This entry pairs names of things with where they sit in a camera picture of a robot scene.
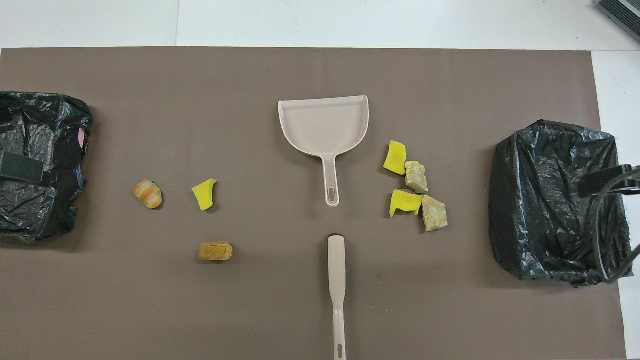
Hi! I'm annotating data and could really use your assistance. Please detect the striped croissant toy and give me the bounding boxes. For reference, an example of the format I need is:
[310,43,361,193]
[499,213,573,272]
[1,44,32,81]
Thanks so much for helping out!
[131,179,163,210]

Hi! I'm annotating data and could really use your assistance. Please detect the beige sponge chunk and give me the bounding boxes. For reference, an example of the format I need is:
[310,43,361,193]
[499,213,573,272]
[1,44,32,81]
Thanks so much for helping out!
[421,194,449,233]
[404,160,430,195]

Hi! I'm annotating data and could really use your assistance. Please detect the yellow sponge piece green edge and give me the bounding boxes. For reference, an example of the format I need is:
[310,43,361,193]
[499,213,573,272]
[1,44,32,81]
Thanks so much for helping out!
[191,178,218,212]

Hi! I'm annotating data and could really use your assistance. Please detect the brown bread roll toy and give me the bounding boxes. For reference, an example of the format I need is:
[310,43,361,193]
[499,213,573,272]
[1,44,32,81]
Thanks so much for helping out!
[197,241,234,262]

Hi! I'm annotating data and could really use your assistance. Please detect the beige hand brush black bristles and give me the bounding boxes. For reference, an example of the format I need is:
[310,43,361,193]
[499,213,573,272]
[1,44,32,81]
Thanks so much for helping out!
[327,233,347,360]

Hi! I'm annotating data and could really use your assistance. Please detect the beige plastic dustpan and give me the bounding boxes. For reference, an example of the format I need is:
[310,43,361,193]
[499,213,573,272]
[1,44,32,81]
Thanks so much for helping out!
[278,95,370,208]

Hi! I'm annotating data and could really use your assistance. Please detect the black bag bin pink spot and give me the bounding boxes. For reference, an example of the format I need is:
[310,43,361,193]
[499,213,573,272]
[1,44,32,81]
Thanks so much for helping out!
[0,91,94,242]

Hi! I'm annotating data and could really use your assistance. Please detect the black bag lined bin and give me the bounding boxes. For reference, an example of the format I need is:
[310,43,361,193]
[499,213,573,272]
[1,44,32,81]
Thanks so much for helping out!
[488,119,634,287]

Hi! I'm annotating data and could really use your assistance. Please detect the grey ribbed device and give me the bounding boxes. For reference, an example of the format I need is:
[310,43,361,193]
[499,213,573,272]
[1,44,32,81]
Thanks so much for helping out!
[595,0,640,43]

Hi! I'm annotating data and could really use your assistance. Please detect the brown paper table mat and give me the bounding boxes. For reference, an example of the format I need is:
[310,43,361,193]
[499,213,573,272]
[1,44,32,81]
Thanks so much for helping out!
[0,46,627,360]

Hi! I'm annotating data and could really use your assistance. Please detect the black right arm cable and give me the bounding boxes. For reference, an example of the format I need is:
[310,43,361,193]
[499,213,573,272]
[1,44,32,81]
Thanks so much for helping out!
[590,167,640,284]

